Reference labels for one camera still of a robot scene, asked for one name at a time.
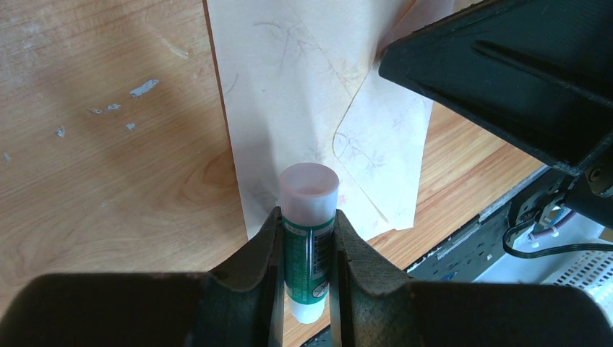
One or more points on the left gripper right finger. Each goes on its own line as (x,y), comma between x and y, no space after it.
(496,314)

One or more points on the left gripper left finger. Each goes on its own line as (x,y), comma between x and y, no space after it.
(237,303)

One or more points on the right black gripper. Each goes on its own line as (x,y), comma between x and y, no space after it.
(537,74)

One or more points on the green white glue stick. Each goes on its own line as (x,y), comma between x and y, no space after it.
(309,193)

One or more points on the cream paper envelope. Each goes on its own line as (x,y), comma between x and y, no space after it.
(300,83)

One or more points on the white perforated basket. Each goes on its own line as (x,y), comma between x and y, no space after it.
(590,272)

